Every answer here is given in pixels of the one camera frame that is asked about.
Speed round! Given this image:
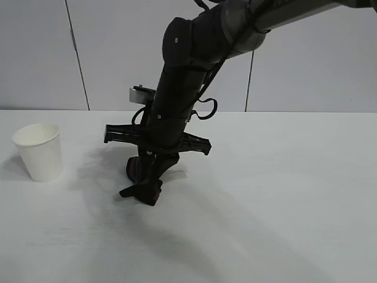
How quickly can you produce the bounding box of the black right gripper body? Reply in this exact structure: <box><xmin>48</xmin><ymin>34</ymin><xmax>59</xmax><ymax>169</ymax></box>
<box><xmin>103</xmin><ymin>108</ymin><xmax>213</xmax><ymax>156</ymax></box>

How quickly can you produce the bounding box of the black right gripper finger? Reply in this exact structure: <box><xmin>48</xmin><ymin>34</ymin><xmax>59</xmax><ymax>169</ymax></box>
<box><xmin>154</xmin><ymin>152</ymin><xmax>180</xmax><ymax>181</ymax></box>
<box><xmin>137</xmin><ymin>153</ymin><xmax>157</xmax><ymax>184</ymax></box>

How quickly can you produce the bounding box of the purple and black cloth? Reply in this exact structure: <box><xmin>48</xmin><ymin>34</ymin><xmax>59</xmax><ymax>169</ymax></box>
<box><xmin>119</xmin><ymin>157</ymin><xmax>164</xmax><ymax>206</ymax></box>

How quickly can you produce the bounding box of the white paper cup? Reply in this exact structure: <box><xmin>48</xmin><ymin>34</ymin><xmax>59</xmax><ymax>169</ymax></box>
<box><xmin>11</xmin><ymin>123</ymin><xmax>62</xmax><ymax>183</ymax></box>

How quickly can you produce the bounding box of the black right camera cable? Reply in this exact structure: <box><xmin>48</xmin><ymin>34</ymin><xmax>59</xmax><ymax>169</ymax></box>
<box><xmin>131</xmin><ymin>107</ymin><xmax>148</xmax><ymax>127</ymax></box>

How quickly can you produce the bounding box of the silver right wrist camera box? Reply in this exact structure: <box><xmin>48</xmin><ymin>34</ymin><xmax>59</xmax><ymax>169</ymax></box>
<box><xmin>128</xmin><ymin>85</ymin><xmax>157</xmax><ymax>106</ymax></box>

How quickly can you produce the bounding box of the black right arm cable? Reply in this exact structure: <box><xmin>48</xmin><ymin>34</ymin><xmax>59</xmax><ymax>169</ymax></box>
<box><xmin>193</xmin><ymin>52</ymin><xmax>233</xmax><ymax>121</ymax></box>

